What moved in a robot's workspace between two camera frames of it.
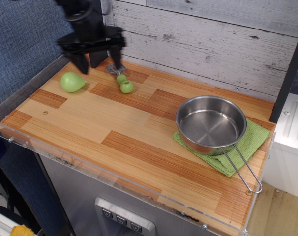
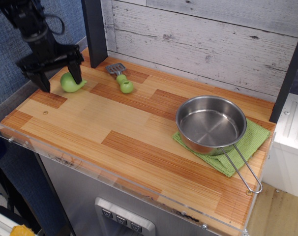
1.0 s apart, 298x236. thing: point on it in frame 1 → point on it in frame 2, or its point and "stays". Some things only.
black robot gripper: x=90 y=35 → x=45 y=55
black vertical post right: x=289 y=77 stays
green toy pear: x=72 y=82 stays
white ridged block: x=285 y=165 stays
